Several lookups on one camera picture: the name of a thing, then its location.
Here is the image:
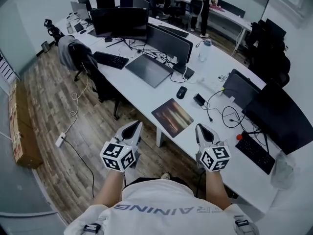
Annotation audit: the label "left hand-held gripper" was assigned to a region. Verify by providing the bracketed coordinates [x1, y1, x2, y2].
[99, 120, 144, 173]

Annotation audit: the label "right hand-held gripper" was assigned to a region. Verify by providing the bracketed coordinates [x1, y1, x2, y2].
[195, 123, 232, 173]

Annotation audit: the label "dark streaked mouse pad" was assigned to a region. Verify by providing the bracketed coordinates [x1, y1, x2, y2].
[151, 98, 195, 139]

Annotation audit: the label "person's left forearm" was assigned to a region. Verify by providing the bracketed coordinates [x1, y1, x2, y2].
[91, 170, 127, 208]

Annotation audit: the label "person's right forearm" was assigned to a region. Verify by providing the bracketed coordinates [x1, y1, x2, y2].
[204, 169, 232, 209]

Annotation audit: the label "white desk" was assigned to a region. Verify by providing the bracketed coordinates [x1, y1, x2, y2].
[55, 16, 291, 215]

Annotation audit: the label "black computer mouse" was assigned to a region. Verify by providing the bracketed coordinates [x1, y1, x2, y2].
[176, 86, 188, 99]

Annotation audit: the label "black smartphone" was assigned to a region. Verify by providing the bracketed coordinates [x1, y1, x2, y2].
[193, 93, 207, 108]

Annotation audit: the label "white power strip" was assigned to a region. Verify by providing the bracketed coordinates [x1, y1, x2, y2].
[195, 76, 225, 92]
[55, 132, 67, 148]

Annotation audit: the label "black keyboard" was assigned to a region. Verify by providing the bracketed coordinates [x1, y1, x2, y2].
[235, 131, 276, 175]
[93, 50, 130, 70]

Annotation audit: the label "black office chair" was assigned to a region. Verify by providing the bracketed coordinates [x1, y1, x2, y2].
[244, 18, 292, 88]
[43, 19, 65, 44]
[70, 44, 122, 121]

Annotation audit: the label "closed grey laptop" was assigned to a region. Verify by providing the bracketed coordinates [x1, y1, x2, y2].
[125, 53, 175, 89]

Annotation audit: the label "large black monitor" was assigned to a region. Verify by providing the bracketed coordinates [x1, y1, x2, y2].
[242, 82, 313, 156]

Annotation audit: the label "clear water bottle blue cap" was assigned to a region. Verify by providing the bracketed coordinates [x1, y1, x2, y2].
[198, 38, 212, 63]

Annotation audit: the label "clear plastic bag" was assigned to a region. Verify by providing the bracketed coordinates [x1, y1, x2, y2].
[270, 152, 297, 189]

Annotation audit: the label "person's white shirt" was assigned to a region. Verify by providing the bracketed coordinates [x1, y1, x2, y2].
[64, 179, 260, 235]

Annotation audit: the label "grey-backed monitor with black base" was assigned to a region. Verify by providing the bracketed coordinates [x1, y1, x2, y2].
[146, 23, 196, 80]

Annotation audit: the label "grey jacket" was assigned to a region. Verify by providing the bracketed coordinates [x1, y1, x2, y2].
[58, 35, 98, 71]

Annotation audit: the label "black monitor with tripod stand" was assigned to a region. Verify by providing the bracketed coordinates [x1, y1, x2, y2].
[90, 7, 149, 51]

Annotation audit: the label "row of cardboard boxes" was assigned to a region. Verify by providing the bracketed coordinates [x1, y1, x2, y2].
[8, 79, 45, 169]

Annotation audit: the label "long white table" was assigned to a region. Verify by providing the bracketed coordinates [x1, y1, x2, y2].
[156, 0, 253, 51]

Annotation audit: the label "black cable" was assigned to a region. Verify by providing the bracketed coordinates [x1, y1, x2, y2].
[64, 136, 96, 198]
[206, 89, 224, 123]
[222, 106, 269, 154]

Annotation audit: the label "white cable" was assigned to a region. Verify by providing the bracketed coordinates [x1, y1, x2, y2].
[65, 62, 89, 135]

